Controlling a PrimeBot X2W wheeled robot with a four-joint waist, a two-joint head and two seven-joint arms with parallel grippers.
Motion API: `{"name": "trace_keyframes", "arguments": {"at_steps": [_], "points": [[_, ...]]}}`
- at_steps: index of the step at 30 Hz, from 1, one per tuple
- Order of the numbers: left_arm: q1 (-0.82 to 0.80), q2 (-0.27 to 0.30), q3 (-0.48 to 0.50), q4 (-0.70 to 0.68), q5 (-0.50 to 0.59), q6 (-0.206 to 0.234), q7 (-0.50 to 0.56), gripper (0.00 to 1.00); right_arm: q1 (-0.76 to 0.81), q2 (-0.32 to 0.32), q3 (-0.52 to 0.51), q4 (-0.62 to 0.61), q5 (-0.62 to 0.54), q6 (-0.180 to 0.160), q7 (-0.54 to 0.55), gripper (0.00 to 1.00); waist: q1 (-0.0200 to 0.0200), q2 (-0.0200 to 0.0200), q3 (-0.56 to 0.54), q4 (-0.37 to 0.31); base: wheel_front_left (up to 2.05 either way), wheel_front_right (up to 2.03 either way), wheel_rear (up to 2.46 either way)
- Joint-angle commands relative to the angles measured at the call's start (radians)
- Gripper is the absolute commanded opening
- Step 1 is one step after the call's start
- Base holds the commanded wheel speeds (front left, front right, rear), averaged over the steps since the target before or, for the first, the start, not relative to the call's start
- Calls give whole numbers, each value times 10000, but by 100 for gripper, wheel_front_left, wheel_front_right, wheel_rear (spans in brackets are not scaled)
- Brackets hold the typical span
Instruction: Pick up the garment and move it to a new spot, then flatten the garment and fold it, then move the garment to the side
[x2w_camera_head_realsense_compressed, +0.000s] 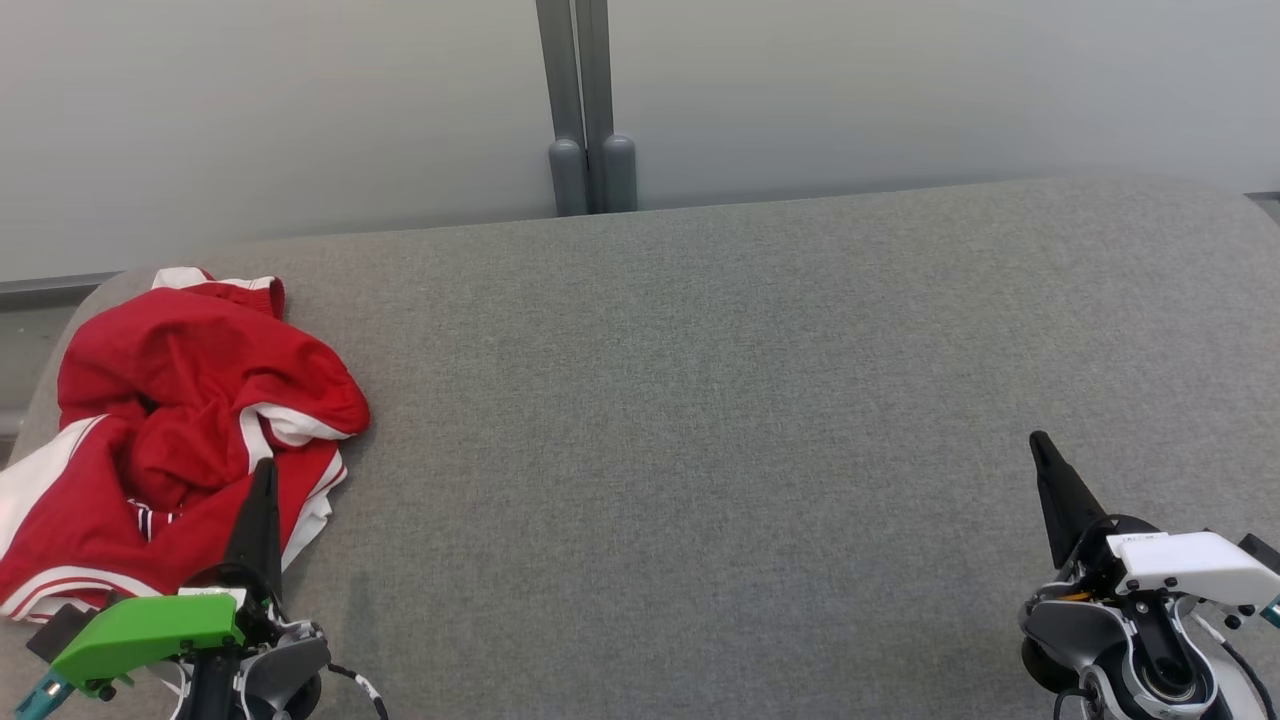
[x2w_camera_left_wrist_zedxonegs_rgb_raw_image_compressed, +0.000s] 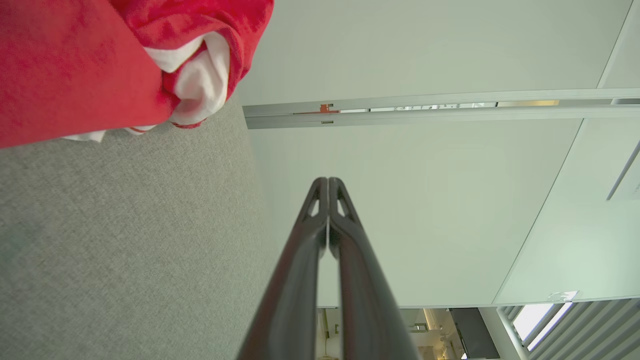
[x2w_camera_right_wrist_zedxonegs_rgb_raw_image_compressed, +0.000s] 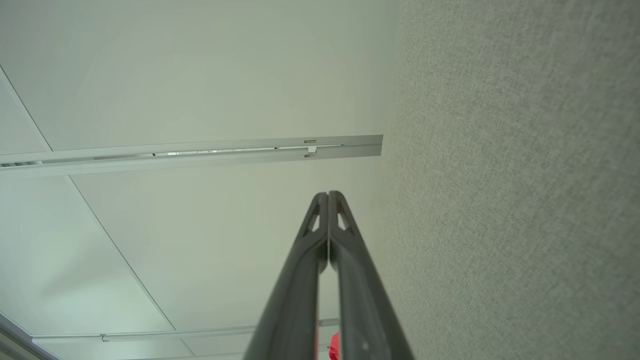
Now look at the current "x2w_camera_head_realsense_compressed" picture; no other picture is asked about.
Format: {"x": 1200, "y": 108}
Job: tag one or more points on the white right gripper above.
{"x": 1200, "y": 565}

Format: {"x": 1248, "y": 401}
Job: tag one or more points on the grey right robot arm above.
{"x": 1070, "y": 630}

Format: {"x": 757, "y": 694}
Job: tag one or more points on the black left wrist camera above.
{"x": 60, "y": 630}

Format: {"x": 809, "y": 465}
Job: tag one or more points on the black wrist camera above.
{"x": 1262, "y": 553}
{"x": 60, "y": 630}

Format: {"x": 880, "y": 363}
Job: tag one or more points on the teal right camera connector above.
{"x": 1272, "y": 610}

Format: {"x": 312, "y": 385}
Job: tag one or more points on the teal left camera connector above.
{"x": 40, "y": 697}

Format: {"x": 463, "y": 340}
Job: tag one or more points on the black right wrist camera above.
{"x": 1262, "y": 553}

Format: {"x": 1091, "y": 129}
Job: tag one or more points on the red basketball jersey white sleeves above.
{"x": 90, "y": 540}

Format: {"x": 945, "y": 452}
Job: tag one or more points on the grey partition post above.
{"x": 612, "y": 150}
{"x": 562, "y": 150}

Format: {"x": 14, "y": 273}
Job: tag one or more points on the red shorts white stripe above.
{"x": 200, "y": 350}

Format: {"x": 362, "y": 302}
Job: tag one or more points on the grey fabric sofa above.
{"x": 700, "y": 400}

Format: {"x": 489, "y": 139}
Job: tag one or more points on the teal camera connector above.
{"x": 40, "y": 697}
{"x": 1272, "y": 610}

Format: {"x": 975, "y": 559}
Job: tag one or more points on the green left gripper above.
{"x": 150, "y": 630}

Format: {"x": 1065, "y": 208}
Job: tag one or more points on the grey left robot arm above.
{"x": 285, "y": 665}

